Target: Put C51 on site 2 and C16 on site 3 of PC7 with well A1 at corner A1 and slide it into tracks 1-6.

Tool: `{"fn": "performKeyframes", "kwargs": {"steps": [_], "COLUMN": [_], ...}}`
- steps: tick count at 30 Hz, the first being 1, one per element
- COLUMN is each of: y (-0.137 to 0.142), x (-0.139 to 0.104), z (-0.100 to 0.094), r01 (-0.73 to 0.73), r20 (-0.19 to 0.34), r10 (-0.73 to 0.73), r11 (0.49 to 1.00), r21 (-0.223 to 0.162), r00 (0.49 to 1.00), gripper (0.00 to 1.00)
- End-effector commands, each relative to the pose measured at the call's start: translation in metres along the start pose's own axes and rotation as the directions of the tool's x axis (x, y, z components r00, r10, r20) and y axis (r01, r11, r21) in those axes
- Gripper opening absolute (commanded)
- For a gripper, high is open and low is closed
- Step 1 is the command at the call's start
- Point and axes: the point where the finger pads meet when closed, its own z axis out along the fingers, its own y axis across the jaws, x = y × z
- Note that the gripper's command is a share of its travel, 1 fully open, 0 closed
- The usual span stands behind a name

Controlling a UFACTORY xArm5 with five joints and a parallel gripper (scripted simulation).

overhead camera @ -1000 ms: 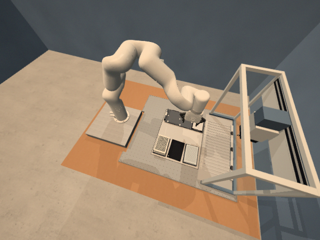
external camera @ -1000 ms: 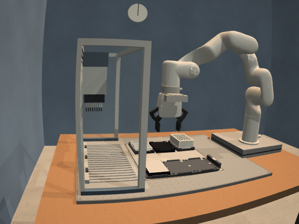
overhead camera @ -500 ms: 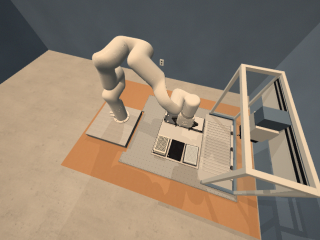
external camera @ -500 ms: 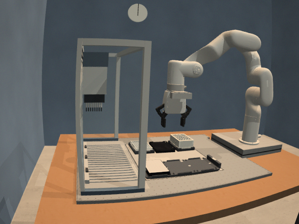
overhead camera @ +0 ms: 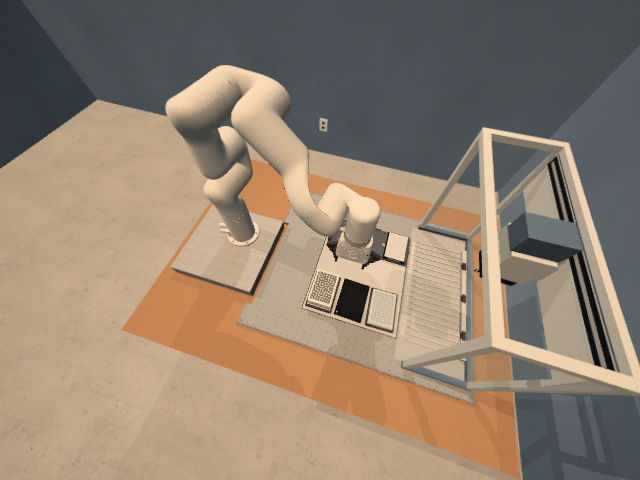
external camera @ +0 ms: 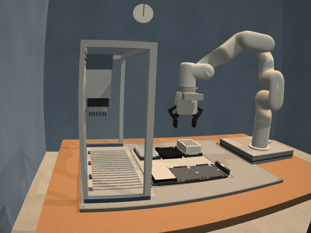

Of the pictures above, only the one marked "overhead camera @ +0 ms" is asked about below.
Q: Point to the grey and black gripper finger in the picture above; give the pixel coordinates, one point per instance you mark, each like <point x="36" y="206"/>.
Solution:
<point x="331" y="245"/>
<point x="374" y="257"/>

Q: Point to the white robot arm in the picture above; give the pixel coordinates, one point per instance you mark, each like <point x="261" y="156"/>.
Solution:
<point x="258" y="119"/>

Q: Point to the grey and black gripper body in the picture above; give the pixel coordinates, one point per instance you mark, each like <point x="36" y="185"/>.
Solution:
<point x="359" y="255"/>

